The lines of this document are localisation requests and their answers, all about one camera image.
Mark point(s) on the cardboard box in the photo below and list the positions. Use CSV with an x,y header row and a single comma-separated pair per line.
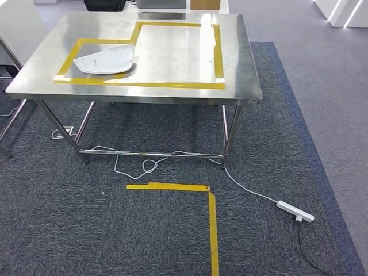
x,y
205,4

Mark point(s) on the yellow tape strip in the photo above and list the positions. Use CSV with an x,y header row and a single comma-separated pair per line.
x,y
213,228

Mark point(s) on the white plug adapter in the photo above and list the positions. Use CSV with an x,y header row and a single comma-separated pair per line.
x,y
67,129

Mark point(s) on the black hard carry case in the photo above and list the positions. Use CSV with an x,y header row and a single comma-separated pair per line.
x,y
105,4

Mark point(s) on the steel workbench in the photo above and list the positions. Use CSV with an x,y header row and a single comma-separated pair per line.
x,y
172,49

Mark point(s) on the grey laptop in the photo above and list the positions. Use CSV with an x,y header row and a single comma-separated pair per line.
x,y
161,4

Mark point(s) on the white plastic part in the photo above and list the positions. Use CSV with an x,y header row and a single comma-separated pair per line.
x,y
106,61

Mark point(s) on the steel table frame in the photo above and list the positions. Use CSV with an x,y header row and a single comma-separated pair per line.
x,y
14,118

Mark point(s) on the white power strip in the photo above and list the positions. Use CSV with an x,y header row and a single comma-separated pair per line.
x,y
293,210

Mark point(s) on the white lit platform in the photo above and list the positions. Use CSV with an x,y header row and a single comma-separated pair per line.
x,y
339,11

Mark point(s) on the wide yellow tape outline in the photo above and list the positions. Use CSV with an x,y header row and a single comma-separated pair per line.
x,y
172,85

